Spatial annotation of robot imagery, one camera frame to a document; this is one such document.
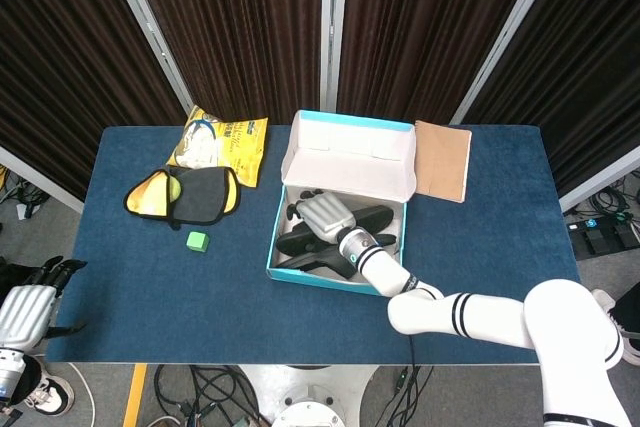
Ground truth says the black trouser leg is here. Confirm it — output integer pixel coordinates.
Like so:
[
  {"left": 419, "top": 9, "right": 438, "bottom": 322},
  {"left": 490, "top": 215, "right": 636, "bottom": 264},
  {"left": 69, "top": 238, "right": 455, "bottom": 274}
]
[{"left": 612, "top": 281, "right": 640, "bottom": 333}]

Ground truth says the yellow floor tape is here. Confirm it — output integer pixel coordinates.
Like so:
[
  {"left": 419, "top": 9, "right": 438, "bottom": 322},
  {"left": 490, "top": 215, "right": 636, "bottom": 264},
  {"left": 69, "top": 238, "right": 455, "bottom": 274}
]
[{"left": 122, "top": 364, "right": 149, "bottom": 427}]

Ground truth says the black foot pedal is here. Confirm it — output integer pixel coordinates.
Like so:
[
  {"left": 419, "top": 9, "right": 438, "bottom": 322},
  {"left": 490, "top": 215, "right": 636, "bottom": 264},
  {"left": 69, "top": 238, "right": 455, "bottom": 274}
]
[{"left": 569, "top": 219, "right": 640, "bottom": 261}]

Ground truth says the white double partition post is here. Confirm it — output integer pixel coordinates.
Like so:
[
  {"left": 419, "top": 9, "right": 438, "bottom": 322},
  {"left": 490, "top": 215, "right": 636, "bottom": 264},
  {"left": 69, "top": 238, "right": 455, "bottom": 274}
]
[{"left": 319, "top": 0, "right": 350, "bottom": 126}]

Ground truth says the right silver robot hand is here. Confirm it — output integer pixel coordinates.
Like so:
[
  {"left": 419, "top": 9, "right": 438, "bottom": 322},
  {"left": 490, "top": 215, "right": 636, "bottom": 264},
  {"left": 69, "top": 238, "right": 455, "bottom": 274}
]
[{"left": 287, "top": 188, "right": 357, "bottom": 243}]

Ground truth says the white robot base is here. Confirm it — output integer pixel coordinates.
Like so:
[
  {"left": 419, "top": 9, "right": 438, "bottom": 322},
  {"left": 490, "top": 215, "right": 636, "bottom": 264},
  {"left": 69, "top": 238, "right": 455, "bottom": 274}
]
[{"left": 238, "top": 364, "right": 381, "bottom": 427}]

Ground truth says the dark brown curtain panel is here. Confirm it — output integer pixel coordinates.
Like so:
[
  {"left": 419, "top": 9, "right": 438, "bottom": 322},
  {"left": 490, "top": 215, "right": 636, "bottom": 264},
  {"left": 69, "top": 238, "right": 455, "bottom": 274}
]
[
  {"left": 462, "top": 0, "right": 640, "bottom": 198},
  {"left": 0, "top": 0, "right": 189, "bottom": 201},
  {"left": 335, "top": 0, "right": 546, "bottom": 126},
  {"left": 122, "top": 0, "right": 326, "bottom": 126}
]

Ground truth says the green cube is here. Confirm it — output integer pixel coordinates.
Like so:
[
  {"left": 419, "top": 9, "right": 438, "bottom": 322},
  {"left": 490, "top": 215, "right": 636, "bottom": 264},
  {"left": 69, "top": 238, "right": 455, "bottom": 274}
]
[{"left": 185, "top": 230, "right": 211, "bottom": 253}]

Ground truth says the white and black sneaker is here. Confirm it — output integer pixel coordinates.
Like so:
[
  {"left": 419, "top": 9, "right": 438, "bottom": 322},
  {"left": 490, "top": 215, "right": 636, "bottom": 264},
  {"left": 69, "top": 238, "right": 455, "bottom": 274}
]
[{"left": 24, "top": 364, "right": 76, "bottom": 417}]

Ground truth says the black rubber slipper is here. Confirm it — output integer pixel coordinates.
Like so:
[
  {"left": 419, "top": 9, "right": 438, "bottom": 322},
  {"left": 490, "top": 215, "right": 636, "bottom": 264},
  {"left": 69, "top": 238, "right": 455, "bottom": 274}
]
[
  {"left": 275, "top": 202, "right": 395, "bottom": 256},
  {"left": 272, "top": 234, "right": 404, "bottom": 279}
]

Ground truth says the white partition bottom rail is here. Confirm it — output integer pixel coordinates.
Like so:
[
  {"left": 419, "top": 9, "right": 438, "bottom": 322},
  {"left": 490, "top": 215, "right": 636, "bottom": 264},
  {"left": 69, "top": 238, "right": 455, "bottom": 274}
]
[
  {"left": 558, "top": 156, "right": 640, "bottom": 213},
  {"left": 0, "top": 146, "right": 85, "bottom": 214}
]

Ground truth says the white floor cable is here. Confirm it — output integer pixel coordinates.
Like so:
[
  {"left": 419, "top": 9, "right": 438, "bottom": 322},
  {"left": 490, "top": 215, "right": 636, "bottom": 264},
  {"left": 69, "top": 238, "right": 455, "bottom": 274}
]
[{"left": 62, "top": 361, "right": 99, "bottom": 427}]

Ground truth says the black floor cable bundle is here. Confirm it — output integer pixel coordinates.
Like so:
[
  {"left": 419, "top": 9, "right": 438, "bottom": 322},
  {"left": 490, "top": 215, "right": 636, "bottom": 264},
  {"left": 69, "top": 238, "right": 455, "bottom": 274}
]
[
  {"left": 564, "top": 174, "right": 640, "bottom": 228},
  {"left": 0, "top": 166, "right": 51, "bottom": 221},
  {"left": 152, "top": 364, "right": 271, "bottom": 427}
]

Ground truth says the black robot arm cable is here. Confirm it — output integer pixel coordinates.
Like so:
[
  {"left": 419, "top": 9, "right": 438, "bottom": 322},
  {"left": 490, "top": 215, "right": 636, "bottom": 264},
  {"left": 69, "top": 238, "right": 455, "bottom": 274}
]
[{"left": 397, "top": 334, "right": 436, "bottom": 427}]

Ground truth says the blue table cover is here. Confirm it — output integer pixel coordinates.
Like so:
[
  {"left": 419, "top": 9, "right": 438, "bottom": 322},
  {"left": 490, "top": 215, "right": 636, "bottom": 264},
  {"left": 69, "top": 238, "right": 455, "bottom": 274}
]
[{"left": 47, "top": 124, "right": 601, "bottom": 366}]

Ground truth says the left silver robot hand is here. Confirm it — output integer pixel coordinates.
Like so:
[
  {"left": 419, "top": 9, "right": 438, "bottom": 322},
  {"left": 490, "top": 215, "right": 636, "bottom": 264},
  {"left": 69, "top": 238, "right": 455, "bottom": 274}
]
[{"left": 0, "top": 255, "right": 89, "bottom": 351}]

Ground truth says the light blue shoe box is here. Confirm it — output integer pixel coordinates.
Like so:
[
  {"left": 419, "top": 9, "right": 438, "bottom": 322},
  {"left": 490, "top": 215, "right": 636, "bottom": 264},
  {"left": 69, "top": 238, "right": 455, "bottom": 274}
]
[{"left": 264, "top": 109, "right": 419, "bottom": 297}]

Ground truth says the brown spiral notebook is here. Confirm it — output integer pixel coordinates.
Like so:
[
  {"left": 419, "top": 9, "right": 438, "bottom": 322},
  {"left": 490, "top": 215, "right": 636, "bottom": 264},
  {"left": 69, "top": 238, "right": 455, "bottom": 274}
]
[{"left": 413, "top": 119, "right": 473, "bottom": 204}]

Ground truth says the yellow and grey cloth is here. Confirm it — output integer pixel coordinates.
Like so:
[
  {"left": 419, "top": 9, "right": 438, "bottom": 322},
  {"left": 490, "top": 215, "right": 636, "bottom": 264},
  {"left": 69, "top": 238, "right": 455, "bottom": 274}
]
[{"left": 122, "top": 165, "right": 242, "bottom": 232}]

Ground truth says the yellow snack bag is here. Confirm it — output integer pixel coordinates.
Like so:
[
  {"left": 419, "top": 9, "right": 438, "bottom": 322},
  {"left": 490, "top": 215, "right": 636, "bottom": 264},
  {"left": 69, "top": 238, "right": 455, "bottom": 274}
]
[{"left": 165, "top": 104, "right": 269, "bottom": 189}]

